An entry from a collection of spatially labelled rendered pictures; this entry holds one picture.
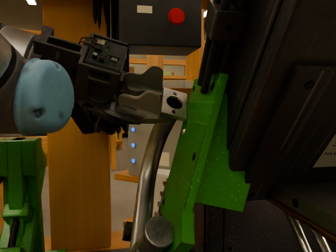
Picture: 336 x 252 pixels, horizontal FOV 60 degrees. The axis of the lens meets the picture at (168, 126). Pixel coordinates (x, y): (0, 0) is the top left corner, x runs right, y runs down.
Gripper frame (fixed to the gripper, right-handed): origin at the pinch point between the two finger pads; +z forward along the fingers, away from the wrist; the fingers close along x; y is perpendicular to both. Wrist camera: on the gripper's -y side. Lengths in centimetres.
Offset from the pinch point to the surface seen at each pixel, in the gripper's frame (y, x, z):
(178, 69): -612, 827, 187
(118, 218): -268, 92, 27
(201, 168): 5.2, -13.0, 3.4
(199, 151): 6.4, -11.7, 2.5
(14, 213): -22.8, -12.0, -20.0
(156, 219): -1.0, -17.5, 0.1
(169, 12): 3.2, 23.7, -2.3
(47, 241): -50, -8, -16
